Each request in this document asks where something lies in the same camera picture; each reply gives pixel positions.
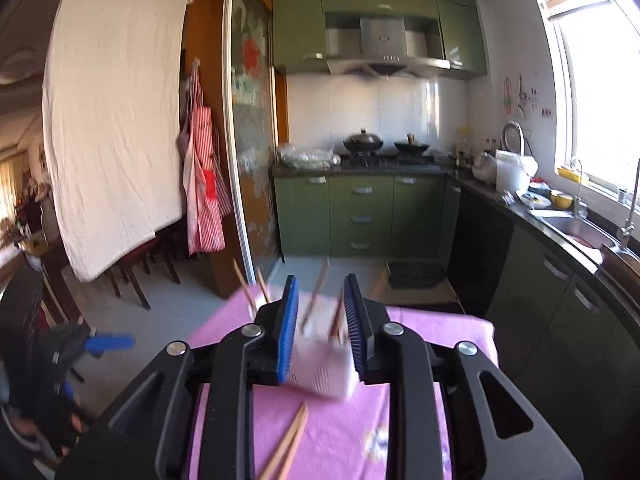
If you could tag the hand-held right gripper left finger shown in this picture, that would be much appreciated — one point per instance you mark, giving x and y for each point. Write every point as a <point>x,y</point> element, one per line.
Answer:
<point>288,330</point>

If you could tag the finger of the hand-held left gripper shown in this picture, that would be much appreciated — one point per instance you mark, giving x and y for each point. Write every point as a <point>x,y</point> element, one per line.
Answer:
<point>112,344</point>

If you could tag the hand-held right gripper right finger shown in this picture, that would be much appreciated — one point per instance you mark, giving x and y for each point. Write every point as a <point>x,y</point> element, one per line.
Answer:
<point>352,325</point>

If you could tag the white slotted utensil holder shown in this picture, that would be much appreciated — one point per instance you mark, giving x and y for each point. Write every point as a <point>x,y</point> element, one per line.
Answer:
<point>320,365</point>

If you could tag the light wooden chopstick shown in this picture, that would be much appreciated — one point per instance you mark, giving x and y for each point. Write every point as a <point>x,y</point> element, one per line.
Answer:
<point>263,285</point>
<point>244,285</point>

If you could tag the brown wooden chopstick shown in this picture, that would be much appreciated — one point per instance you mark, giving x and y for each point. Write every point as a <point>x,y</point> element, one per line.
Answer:
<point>291,445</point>
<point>283,440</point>

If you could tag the flat cardboard sheet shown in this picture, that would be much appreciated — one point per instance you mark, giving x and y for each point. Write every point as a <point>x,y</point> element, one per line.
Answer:
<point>382,290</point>

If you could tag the dark wooden chair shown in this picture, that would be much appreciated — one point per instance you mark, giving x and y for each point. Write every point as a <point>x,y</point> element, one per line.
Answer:
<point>127,275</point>
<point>162,255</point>

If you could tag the dark floor mat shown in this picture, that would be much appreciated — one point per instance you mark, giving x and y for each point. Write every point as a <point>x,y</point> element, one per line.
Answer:
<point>416,275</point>

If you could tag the green base cabinet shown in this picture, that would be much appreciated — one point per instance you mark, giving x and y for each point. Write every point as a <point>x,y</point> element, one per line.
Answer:
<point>360,210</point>

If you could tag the purple floral tablecloth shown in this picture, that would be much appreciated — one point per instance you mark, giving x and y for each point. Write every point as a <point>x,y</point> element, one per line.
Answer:
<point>340,440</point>

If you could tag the red checked apron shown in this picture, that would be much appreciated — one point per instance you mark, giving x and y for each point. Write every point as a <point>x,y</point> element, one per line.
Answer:
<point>205,185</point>

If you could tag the gas stove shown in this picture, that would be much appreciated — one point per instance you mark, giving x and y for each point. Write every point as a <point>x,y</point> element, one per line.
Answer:
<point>387,161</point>

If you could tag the clear plastic bags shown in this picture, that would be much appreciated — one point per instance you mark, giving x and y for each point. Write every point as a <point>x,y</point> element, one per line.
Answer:
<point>307,156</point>

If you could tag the black wok with lid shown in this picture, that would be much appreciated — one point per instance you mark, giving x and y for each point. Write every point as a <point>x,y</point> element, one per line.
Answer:
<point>362,141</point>

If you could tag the black open wok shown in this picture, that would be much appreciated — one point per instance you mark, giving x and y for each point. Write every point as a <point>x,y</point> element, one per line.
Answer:
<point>411,147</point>

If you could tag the dark kitchen base cabinet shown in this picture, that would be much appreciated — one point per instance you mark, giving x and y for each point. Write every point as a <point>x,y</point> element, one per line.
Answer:
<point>540,290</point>

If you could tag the frosted floral sliding door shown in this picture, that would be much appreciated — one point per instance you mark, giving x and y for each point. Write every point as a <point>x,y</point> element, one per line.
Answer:
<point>250,135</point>

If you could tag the white plate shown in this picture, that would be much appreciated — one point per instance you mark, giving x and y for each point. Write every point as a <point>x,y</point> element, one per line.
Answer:
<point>534,200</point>

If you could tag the white hanging sheet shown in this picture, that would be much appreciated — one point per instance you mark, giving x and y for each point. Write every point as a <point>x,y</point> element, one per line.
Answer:
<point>115,110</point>

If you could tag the steel sink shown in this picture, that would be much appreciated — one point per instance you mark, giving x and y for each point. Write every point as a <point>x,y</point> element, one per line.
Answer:
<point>570,227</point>

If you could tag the yellow bowl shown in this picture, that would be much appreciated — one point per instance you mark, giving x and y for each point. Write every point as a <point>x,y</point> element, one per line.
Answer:
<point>561,200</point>

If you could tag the round pot lid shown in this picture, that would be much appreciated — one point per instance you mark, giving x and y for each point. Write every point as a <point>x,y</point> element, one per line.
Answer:
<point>513,138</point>

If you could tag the steel range hood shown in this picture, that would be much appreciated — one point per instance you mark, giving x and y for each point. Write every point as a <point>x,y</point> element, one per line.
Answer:
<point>382,45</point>

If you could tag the tall steel faucet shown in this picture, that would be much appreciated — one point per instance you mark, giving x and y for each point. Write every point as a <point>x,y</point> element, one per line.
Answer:
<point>631,210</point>

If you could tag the window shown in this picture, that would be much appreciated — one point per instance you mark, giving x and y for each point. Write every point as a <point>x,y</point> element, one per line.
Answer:
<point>600,100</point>

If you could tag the green wall cabinet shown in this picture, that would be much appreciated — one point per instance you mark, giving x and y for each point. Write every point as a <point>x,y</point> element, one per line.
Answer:
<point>300,25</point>

